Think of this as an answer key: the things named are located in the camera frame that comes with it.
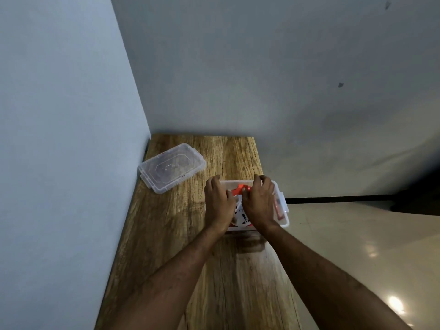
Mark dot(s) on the clear plastic box lid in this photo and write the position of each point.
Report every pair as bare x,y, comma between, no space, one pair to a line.
170,166

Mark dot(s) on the clear plastic storage box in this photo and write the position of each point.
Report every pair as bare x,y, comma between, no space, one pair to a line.
283,199

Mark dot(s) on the person's right thumb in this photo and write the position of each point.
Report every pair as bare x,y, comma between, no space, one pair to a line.
246,193

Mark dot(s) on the black baseboard strip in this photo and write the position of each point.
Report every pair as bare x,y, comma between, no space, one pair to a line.
343,198

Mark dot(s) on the red packet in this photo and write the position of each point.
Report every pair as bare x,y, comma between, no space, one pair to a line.
279,211

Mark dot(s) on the person's left thumb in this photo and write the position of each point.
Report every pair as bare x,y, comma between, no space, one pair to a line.
231,196

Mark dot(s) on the person's right hand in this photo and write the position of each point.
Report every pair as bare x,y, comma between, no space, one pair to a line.
259,206

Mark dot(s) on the person's left hand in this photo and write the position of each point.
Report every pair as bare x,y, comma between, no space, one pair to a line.
216,206

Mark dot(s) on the person's left forearm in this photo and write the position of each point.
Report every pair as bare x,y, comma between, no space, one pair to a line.
172,281

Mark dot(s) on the person's right forearm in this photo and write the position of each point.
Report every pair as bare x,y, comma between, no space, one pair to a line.
323,281

